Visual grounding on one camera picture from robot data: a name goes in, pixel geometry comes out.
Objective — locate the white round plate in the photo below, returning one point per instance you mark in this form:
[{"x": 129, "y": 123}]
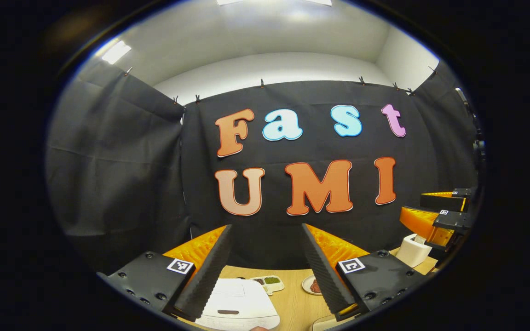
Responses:
[{"x": 306, "y": 285}]

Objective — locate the white toaster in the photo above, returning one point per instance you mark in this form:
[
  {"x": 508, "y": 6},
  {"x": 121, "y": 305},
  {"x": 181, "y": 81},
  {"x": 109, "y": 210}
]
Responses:
[{"x": 410, "y": 253}]

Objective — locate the wide ceiling lamp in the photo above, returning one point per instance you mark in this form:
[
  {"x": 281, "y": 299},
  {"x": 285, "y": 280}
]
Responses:
[{"x": 274, "y": 1}]

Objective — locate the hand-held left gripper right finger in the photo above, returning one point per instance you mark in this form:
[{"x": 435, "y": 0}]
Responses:
[{"x": 322, "y": 271}]

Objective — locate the clear rice container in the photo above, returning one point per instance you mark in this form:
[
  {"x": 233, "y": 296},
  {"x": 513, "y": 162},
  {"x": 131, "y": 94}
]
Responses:
[{"x": 331, "y": 323}]

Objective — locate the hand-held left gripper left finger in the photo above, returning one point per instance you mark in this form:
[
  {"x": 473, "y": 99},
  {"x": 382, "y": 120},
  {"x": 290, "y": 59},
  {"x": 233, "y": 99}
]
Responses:
[{"x": 210, "y": 271}]

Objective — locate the white divided bean dish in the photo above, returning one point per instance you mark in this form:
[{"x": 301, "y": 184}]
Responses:
[{"x": 272, "y": 280}]

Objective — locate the brown meat piece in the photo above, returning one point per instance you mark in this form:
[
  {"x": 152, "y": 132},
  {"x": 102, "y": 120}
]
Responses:
[{"x": 315, "y": 286}]

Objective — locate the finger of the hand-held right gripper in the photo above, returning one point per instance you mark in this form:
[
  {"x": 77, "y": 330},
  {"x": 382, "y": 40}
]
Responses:
[
  {"x": 419, "y": 220},
  {"x": 442, "y": 202}
]

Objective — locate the white rice cooker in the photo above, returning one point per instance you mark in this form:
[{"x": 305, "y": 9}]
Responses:
[{"x": 237, "y": 299}]

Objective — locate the row of cloth clips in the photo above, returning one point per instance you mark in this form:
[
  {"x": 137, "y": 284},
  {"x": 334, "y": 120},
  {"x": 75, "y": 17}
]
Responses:
[{"x": 262, "y": 83}]

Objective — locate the long ceiling lamp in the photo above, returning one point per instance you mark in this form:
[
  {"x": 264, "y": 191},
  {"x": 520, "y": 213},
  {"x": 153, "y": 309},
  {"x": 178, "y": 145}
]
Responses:
[{"x": 115, "y": 51}]

